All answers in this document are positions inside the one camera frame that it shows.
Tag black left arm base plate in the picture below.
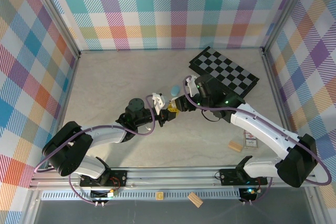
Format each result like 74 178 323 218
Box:
79 170 128 188

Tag playing card box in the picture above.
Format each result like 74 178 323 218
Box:
241 131 258 148

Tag left controller board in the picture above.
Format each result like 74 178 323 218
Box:
90 188 119 201

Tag thin black cable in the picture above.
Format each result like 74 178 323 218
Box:
201 108 224 123

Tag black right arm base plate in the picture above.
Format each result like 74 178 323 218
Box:
219 167 268 186

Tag controller board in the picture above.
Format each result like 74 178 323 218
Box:
90 188 119 201
239 187 259 203

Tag wooden block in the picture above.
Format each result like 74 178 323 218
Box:
187 191 204 207
227 140 243 153

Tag black grey checkerboard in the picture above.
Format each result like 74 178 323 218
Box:
188 46 260 98

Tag blue earbud charging case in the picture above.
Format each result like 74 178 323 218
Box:
170 84 181 98

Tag white slotted cable duct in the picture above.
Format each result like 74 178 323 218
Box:
41 188 241 200

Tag aluminium frame post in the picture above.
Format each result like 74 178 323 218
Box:
25 0 81 58
261 0 316 54

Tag aluminium side rail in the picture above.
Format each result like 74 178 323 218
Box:
261 49 301 166
34 55 81 172

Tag right controller board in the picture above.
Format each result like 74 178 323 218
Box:
239 187 259 203

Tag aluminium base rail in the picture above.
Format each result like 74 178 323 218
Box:
28 165 319 190

